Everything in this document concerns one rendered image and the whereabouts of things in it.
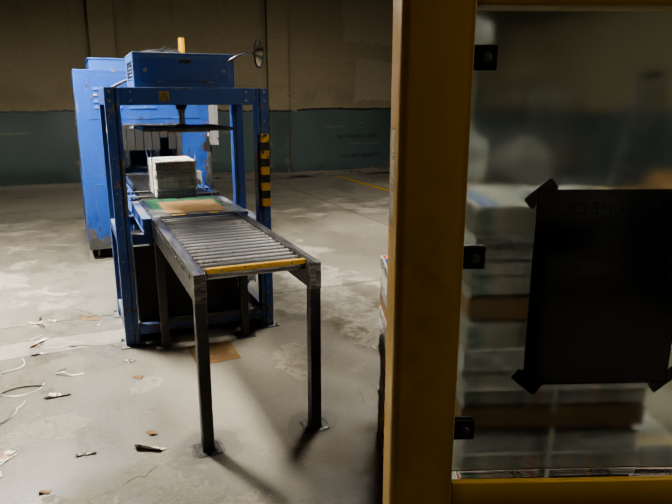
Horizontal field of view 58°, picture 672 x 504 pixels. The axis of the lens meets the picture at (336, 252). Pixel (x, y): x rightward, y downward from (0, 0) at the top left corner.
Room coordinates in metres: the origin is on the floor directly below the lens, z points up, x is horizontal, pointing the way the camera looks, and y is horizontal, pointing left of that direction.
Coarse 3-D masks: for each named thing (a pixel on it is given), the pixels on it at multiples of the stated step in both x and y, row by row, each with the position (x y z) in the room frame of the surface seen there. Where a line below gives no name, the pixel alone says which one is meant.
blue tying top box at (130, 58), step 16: (128, 64) 3.96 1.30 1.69; (144, 64) 3.67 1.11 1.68; (160, 64) 3.71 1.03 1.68; (176, 64) 3.75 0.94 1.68; (192, 64) 3.78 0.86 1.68; (208, 64) 3.82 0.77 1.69; (224, 64) 3.86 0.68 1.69; (128, 80) 4.00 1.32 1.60; (144, 80) 3.67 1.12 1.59; (160, 80) 3.71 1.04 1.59; (176, 80) 3.75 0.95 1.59; (192, 80) 3.78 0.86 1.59; (208, 80) 3.82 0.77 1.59; (224, 80) 3.86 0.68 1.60
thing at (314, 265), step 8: (240, 216) 3.59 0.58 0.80; (248, 216) 3.58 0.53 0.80; (256, 224) 3.34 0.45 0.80; (264, 232) 3.13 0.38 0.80; (272, 232) 3.13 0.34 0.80; (280, 240) 2.94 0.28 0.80; (288, 248) 2.78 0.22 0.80; (296, 248) 2.77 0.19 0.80; (304, 256) 2.62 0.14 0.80; (312, 256) 2.62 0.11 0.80; (312, 264) 2.52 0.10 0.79; (320, 264) 2.53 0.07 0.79; (296, 272) 2.68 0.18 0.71; (304, 272) 2.58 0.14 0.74; (312, 272) 2.52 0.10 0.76; (320, 272) 2.53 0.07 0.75; (304, 280) 2.58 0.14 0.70; (312, 280) 2.52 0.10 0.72; (320, 280) 2.53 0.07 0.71; (312, 288) 2.52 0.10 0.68
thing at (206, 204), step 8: (192, 200) 4.17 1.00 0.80; (200, 200) 4.17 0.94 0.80; (208, 200) 4.17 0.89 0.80; (168, 208) 3.85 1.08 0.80; (176, 208) 3.85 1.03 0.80; (184, 208) 3.85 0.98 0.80; (192, 208) 3.85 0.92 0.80; (200, 208) 3.85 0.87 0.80; (208, 208) 3.85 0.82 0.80; (216, 208) 3.85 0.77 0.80; (224, 208) 3.85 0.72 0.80
